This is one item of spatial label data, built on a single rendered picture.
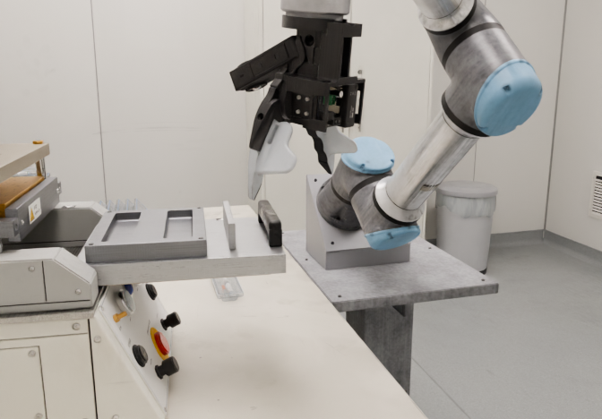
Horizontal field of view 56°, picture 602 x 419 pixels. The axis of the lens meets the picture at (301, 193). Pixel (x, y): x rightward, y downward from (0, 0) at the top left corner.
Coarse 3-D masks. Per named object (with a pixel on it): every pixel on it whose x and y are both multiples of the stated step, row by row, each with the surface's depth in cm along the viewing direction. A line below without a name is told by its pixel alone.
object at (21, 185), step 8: (24, 176) 92; (32, 176) 92; (40, 176) 92; (0, 184) 86; (8, 184) 86; (16, 184) 86; (24, 184) 86; (32, 184) 86; (0, 192) 80; (8, 192) 80; (16, 192) 80; (24, 192) 82; (0, 200) 76; (8, 200) 76; (16, 200) 78; (0, 208) 73; (0, 216) 74
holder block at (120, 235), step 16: (192, 208) 98; (112, 224) 90; (128, 224) 93; (144, 224) 88; (160, 224) 88; (176, 224) 93; (192, 224) 93; (96, 240) 79; (112, 240) 84; (128, 240) 79; (144, 240) 79; (160, 240) 79; (176, 240) 79; (192, 240) 79; (96, 256) 77; (112, 256) 78; (128, 256) 78; (144, 256) 79; (160, 256) 79; (176, 256) 79; (192, 256) 80
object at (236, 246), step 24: (216, 240) 88; (240, 240) 88; (264, 240) 88; (96, 264) 77; (120, 264) 77; (144, 264) 78; (168, 264) 78; (192, 264) 79; (216, 264) 80; (240, 264) 80; (264, 264) 81
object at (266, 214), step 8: (264, 200) 98; (264, 208) 92; (272, 208) 93; (264, 216) 89; (272, 216) 87; (264, 224) 89; (272, 224) 84; (280, 224) 84; (272, 232) 84; (280, 232) 84; (272, 240) 84; (280, 240) 85
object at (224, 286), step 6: (216, 282) 124; (222, 282) 124; (228, 282) 124; (234, 282) 124; (216, 288) 121; (222, 288) 121; (228, 288) 121; (234, 288) 121; (240, 288) 121; (222, 294) 118
